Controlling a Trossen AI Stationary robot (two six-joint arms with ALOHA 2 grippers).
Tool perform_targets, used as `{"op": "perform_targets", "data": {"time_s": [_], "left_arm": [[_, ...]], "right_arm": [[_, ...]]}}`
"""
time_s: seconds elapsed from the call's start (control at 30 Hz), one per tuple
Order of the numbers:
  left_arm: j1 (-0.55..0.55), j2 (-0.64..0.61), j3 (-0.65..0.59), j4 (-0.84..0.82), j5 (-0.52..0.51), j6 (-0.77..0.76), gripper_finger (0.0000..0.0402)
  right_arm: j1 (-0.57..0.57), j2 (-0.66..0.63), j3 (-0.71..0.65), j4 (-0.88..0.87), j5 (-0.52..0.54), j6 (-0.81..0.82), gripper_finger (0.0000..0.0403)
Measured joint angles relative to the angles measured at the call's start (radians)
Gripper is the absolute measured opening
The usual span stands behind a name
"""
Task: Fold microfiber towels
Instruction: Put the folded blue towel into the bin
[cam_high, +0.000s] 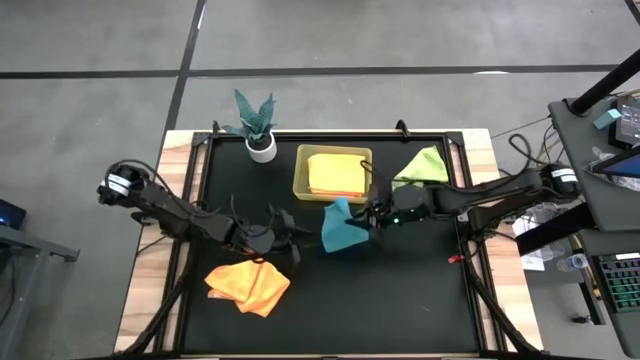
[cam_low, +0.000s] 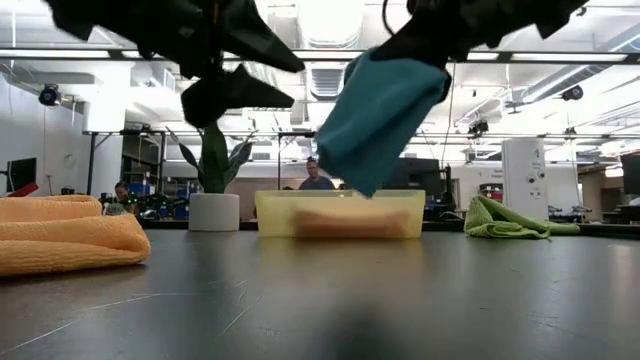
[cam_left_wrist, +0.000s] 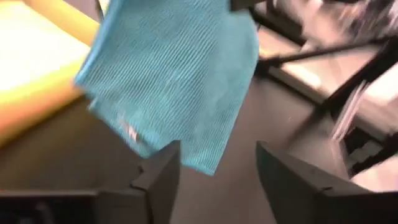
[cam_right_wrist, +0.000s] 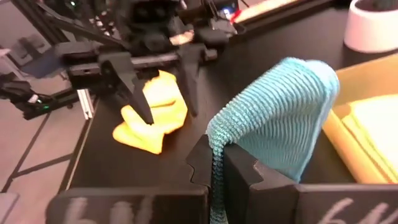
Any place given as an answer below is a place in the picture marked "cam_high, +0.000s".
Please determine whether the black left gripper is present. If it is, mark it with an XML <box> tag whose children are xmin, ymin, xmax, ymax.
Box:
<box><xmin>269</xmin><ymin>209</ymin><xmax>314</xmax><ymax>265</ymax></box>

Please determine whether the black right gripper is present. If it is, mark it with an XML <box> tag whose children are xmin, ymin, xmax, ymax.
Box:
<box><xmin>344</xmin><ymin>186</ymin><xmax>402</xmax><ymax>247</ymax></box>

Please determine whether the teal microfiber towel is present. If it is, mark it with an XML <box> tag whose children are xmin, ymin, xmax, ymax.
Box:
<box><xmin>320</xmin><ymin>197</ymin><xmax>371</xmax><ymax>254</ymax></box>

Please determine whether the orange microfiber towel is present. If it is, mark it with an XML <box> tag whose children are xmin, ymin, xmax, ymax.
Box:
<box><xmin>306</xmin><ymin>152</ymin><xmax>368</xmax><ymax>198</ymax></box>
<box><xmin>204</xmin><ymin>259</ymin><xmax>292</xmax><ymax>319</ymax></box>

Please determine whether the green microfiber towel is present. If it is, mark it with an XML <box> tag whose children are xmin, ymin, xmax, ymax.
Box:
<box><xmin>392</xmin><ymin>144</ymin><xmax>450</xmax><ymax>190</ymax></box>

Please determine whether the yellow translucent plastic bin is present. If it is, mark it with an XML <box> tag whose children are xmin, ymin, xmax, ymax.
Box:
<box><xmin>292</xmin><ymin>144</ymin><xmax>374</xmax><ymax>204</ymax></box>

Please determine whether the green snake plant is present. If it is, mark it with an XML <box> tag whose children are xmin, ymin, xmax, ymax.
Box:
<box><xmin>222</xmin><ymin>88</ymin><xmax>278</xmax><ymax>144</ymax></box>

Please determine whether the white paper sheet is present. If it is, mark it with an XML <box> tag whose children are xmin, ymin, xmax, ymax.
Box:
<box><xmin>512</xmin><ymin>214</ymin><xmax>549</xmax><ymax>272</ymax></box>

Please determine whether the black desk foot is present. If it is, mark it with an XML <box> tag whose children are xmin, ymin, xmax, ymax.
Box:
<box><xmin>514</xmin><ymin>202</ymin><xmax>596</xmax><ymax>257</ymax></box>

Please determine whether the clear plastic bottle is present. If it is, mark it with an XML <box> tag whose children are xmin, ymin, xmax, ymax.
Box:
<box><xmin>555</xmin><ymin>253</ymin><xmax>589</xmax><ymax>274</ymax></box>

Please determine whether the grey side desk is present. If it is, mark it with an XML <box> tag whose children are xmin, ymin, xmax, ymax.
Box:
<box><xmin>547</xmin><ymin>97</ymin><xmax>640</xmax><ymax>234</ymax></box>

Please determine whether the backlit keyboard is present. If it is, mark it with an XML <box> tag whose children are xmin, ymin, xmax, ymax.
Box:
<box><xmin>592</xmin><ymin>252</ymin><xmax>640</xmax><ymax>314</ymax></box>

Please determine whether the grey desk with legs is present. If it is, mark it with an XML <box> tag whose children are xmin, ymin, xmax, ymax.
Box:
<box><xmin>0</xmin><ymin>224</ymin><xmax>81</xmax><ymax>360</ymax></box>

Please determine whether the small teal box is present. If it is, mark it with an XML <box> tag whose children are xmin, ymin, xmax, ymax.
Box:
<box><xmin>593</xmin><ymin>108</ymin><xmax>623</xmax><ymax>130</ymax></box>

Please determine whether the black blue-screen monitor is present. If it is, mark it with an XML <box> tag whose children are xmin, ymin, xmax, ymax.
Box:
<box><xmin>592</xmin><ymin>147</ymin><xmax>640</xmax><ymax>180</ymax></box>

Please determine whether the black pole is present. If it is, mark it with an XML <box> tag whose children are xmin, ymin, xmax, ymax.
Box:
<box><xmin>569</xmin><ymin>49</ymin><xmax>640</xmax><ymax>116</ymax></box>

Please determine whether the grey keyboard desk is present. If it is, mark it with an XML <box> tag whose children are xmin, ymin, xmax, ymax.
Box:
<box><xmin>579</xmin><ymin>229</ymin><xmax>640</xmax><ymax>359</ymax></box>

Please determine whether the black flat device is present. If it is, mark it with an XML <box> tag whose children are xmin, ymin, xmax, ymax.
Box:
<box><xmin>607</xmin><ymin>97</ymin><xmax>640</xmax><ymax>150</ymax></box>

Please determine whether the blue-lit black device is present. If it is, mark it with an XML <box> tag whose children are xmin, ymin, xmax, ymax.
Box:
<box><xmin>0</xmin><ymin>198</ymin><xmax>27</xmax><ymax>230</ymax></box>

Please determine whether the black table frame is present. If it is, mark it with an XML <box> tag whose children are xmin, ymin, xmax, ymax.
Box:
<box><xmin>117</xmin><ymin>119</ymin><xmax>544</xmax><ymax>360</ymax></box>

